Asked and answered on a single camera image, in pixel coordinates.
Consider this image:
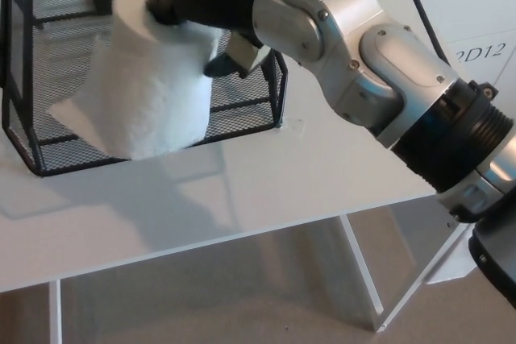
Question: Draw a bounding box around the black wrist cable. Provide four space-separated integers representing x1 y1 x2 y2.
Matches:
397 0 453 66

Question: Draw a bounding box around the white fabric side pocket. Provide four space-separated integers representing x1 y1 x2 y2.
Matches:
425 234 481 285

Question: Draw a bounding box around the black mesh file tray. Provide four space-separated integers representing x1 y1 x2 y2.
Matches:
0 0 289 177

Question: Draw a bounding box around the white toilet paper roll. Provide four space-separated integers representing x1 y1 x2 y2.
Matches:
48 0 223 160

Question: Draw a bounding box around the white desk with metal frame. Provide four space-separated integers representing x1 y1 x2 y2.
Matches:
0 0 475 344

